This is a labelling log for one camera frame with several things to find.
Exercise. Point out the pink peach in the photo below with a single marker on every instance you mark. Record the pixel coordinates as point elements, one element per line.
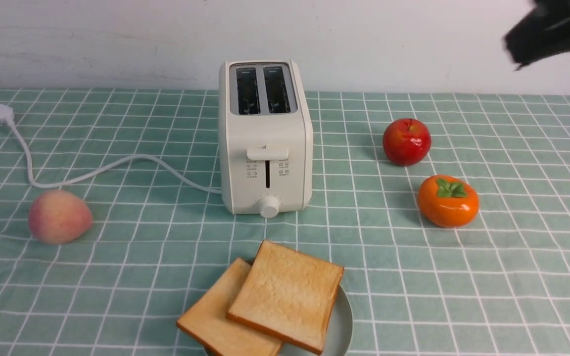
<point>58,217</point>

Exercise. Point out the white two-slot toaster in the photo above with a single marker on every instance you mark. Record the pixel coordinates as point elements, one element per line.
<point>266,138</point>

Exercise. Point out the red apple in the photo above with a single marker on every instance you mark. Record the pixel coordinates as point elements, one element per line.
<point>406,142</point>

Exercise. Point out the toast slice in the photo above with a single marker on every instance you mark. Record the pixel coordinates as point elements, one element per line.
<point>288,295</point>
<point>206,321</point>

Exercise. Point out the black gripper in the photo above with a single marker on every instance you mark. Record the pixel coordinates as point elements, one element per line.
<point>542,33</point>

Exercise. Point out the light green round plate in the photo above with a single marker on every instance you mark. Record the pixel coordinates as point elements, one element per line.
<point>339,331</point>

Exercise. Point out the green checkered tablecloth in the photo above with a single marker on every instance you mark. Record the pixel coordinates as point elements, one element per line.
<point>499,285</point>

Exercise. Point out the orange persimmon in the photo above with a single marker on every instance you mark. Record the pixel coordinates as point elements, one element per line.
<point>447,202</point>

